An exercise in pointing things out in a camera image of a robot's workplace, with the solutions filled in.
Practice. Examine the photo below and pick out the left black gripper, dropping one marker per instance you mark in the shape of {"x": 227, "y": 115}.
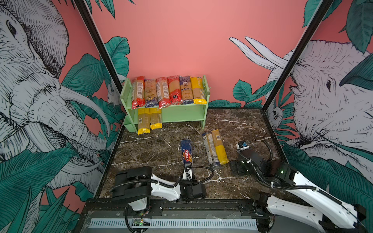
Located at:
{"x": 195, "y": 184}

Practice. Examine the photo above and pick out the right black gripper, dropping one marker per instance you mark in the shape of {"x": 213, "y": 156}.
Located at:
{"x": 238, "y": 164}

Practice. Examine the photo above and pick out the blue spaghetti pack underneath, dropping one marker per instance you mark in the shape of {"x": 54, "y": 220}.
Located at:
{"x": 186, "y": 150}

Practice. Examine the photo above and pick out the yellow Pastatime spaghetti pack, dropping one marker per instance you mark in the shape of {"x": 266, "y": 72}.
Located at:
{"x": 156, "y": 118}

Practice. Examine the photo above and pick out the yellow spaghetti pack barcode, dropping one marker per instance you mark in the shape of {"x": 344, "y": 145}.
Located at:
{"x": 143, "y": 121}

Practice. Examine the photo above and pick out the red yellow spaghetti pack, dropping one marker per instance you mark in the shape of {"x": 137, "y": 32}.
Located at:
{"x": 175, "y": 90}

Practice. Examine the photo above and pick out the yellow spaghetti pack top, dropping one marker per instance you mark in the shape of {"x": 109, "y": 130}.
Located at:
{"x": 198, "y": 90}

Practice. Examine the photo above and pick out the red spaghetti pack white label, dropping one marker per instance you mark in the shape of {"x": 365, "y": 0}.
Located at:
{"x": 163, "y": 95}

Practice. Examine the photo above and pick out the blue yellow spaghetti pack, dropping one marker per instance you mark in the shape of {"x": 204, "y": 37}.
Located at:
{"x": 150, "y": 93}

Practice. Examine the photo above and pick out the blue Ankara spaghetti pack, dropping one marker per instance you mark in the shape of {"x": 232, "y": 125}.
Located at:
{"x": 186, "y": 90}

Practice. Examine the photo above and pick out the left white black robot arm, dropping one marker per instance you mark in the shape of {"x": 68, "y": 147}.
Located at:
{"x": 135, "y": 187}

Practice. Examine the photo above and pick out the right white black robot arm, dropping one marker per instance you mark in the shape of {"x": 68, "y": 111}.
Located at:
{"x": 322, "y": 211}

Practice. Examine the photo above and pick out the green wooden two-tier shelf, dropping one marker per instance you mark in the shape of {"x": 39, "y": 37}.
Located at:
{"x": 173, "y": 113}

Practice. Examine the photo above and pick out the yellow spaghetti pack white label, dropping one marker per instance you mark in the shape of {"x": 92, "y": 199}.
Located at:
{"x": 219, "y": 147}

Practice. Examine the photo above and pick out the blue white label spaghetti pack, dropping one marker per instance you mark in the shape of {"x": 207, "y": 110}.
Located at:
{"x": 210, "y": 149}

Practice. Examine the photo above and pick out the white perforated strip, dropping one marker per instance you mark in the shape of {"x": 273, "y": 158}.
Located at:
{"x": 166, "y": 223}

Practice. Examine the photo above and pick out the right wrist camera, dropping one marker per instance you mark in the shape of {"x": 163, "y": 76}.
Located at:
{"x": 242, "y": 145}

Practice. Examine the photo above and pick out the right black frame post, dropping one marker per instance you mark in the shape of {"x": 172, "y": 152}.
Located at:
{"x": 314, "y": 23}

